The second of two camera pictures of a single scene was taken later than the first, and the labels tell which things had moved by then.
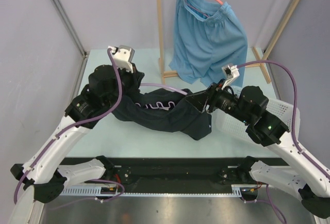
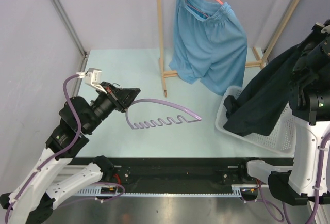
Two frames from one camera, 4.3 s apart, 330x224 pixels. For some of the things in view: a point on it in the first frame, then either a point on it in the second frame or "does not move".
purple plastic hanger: [159, 105] → [171, 121]
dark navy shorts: [165, 110] → [264, 104]
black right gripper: [214, 92] → [321, 31]
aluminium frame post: [63, 14] does not move
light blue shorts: [209, 38] does not move
